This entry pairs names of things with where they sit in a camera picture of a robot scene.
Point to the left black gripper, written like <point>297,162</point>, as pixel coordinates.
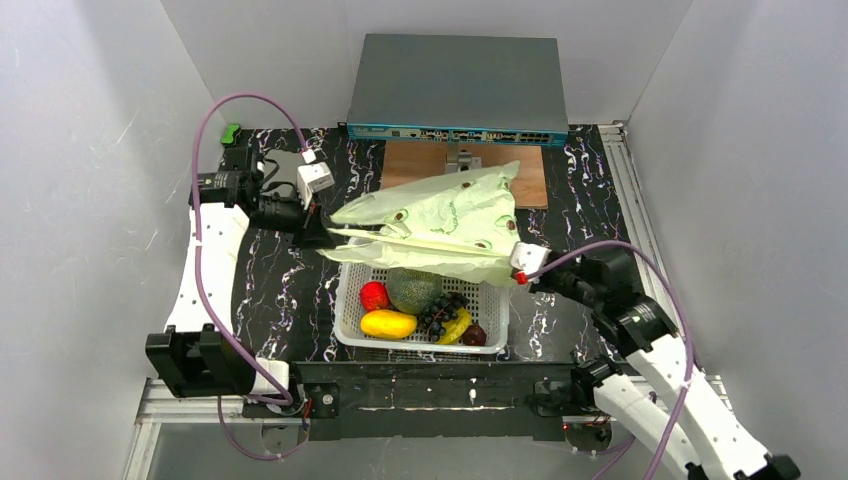
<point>312,225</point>

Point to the light green plastic bag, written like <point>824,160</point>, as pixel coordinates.
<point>460,225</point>

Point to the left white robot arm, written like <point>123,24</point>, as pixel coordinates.
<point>197,354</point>

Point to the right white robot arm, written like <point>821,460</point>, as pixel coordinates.
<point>690,429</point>

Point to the red fake strawberry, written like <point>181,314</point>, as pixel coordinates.
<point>374,296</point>

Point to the green fake melon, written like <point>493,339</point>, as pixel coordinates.
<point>412,291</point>

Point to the yellow fake mango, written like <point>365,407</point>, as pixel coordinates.
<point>388,324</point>

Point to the dark fake grapes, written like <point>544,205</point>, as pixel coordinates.
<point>442,309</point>

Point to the yellow fake banana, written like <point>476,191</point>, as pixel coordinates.
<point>454,329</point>

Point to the dark red fake fruit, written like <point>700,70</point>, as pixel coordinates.
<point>474,335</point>

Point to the grey rectangular case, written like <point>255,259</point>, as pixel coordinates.
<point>281,173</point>

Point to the brown wooden board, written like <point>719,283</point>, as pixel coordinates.
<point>407,161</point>

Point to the green black small tool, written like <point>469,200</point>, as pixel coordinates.
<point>230,135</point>

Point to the white plastic basket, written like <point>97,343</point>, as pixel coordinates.
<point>488,305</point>

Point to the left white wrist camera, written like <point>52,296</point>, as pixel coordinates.
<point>312,177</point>

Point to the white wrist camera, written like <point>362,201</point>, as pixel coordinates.
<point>312,177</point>
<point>526,259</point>

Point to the small metal bracket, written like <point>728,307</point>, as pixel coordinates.
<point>461,161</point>

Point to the black base frame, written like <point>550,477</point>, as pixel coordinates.
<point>350,400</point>

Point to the grey network switch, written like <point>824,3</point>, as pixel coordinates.
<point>459,89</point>

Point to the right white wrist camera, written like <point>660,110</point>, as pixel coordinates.
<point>526,259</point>

